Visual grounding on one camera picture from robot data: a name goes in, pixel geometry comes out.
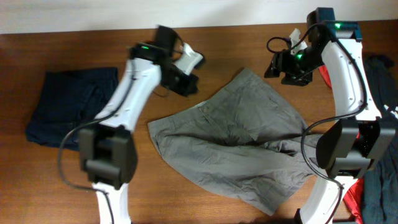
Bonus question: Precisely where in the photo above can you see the grey shorts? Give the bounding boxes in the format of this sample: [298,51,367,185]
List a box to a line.
[148,68,319,215]

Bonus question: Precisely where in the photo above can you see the black garment with white print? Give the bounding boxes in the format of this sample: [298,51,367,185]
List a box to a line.
[361,55,397,223]

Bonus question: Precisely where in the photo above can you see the dark navy folded garment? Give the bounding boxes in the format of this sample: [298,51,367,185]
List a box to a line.
[25,67,119,147]

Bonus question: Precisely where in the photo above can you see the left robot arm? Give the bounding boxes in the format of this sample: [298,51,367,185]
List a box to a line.
[78,26,205,223]

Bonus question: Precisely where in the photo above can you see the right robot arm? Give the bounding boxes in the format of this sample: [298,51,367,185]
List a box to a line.
[264,7,396,223]

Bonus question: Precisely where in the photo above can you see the red garment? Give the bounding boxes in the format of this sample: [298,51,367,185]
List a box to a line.
[318,65,364,224]

